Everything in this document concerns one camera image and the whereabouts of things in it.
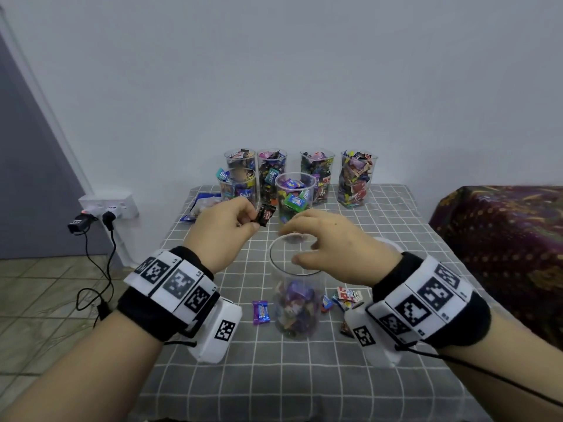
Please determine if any blue snack packet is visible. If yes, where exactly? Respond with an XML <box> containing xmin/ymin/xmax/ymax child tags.
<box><xmin>180</xmin><ymin>192</ymin><xmax>223</xmax><ymax>223</ymax></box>

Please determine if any person's left hand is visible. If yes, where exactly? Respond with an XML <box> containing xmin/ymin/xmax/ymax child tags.
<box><xmin>183</xmin><ymin>196</ymin><xmax>262</xmax><ymax>276</ymax></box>

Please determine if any purple candy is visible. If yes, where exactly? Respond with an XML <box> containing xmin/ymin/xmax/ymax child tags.
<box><xmin>253</xmin><ymin>300</ymin><xmax>272</xmax><ymax>326</ymax></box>

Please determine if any dark patterned cloth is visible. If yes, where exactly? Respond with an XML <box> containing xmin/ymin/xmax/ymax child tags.
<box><xmin>428</xmin><ymin>184</ymin><xmax>563</xmax><ymax>348</ymax></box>

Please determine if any person's left forearm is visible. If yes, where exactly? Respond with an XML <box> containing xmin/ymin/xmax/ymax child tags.
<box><xmin>0</xmin><ymin>312</ymin><xmax>168</xmax><ymax>422</ymax></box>

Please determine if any black marker-tagged left wristband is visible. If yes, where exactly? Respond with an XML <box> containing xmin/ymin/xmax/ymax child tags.
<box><xmin>116</xmin><ymin>246</ymin><xmax>221</xmax><ymax>343</ymax></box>

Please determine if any person's right hand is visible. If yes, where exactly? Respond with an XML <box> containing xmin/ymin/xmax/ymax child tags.
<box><xmin>280</xmin><ymin>208</ymin><xmax>404</xmax><ymax>288</ymax></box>

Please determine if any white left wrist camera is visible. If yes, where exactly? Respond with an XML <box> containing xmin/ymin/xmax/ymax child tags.
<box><xmin>189</xmin><ymin>297</ymin><xmax>243</xmax><ymax>364</ymax></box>

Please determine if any black power plug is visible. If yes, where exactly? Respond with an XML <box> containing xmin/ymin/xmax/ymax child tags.
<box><xmin>67</xmin><ymin>213</ymin><xmax>118</xmax><ymax>236</ymax></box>

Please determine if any black marker-tagged wristband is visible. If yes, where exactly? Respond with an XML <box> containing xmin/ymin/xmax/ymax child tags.
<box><xmin>365</xmin><ymin>252</ymin><xmax>492</xmax><ymax>350</ymax></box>
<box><xmin>116</xmin><ymin>246</ymin><xmax>221</xmax><ymax>343</ymax></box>

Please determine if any small transparent plastic jar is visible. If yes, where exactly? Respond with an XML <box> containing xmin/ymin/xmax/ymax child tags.
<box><xmin>301</xmin><ymin>151</ymin><xmax>336</xmax><ymax>205</ymax></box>
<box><xmin>338</xmin><ymin>151</ymin><xmax>378</xmax><ymax>208</ymax></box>
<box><xmin>224</xmin><ymin>150</ymin><xmax>259</xmax><ymax>172</ymax></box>

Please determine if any black power cable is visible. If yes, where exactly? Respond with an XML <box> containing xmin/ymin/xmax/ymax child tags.
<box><xmin>74</xmin><ymin>226</ymin><xmax>120</xmax><ymax>324</ymax></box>

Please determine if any tall transparent plastic jar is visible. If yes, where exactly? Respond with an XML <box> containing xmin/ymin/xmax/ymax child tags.
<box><xmin>257</xmin><ymin>150</ymin><xmax>288</xmax><ymax>207</ymax></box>

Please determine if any white wall socket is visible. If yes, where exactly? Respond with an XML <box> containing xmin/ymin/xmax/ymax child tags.
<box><xmin>78</xmin><ymin>195</ymin><xmax>140</xmax><ymax>220</ymax></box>

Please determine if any grey door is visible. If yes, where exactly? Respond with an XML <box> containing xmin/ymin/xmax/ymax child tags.
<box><xmin>0</xmin><ymin>35</ymin><xmax>89</xmax><ymax>260</ymax></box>

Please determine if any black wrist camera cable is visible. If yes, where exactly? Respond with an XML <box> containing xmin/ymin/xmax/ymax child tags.
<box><xmin>396</xmin><ymin>342</ymin><xmax>563</xmax><ymax>410</ymax></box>

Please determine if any dark candy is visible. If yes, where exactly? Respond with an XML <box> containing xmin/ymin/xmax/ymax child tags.
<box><xmin>255</xmin><ymin>203</ymin><xmax>278</xmax><ymax>227</ymax></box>

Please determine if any person's right forearm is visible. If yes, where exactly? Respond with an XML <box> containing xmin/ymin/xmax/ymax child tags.
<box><xmin>444</xmin><ymin>303</ymin><xmax>563</xmax><ymax>422</ymax></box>

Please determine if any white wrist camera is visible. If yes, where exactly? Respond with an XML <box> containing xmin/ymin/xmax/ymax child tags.
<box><xmin>343</xmin><ymin>301</ymin><xmax>397</xmax><ymax>367</ymax></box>
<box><xmin>189</xmin><ymin>297</ymin><xmax>243</xmax><ymax>364</ymax></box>

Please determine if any black marker-tagged right wristband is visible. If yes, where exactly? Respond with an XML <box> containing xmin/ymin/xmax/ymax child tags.
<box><xmin>365</xmin><ymin>252</ymin><xmax>492</xmax><ymax>350</ymax></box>

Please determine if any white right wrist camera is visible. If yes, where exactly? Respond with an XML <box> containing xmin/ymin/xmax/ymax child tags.
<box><xmin>343</xmin><ymin>301</ymin><xmax>397</xmax><ymax>367</ymax></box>

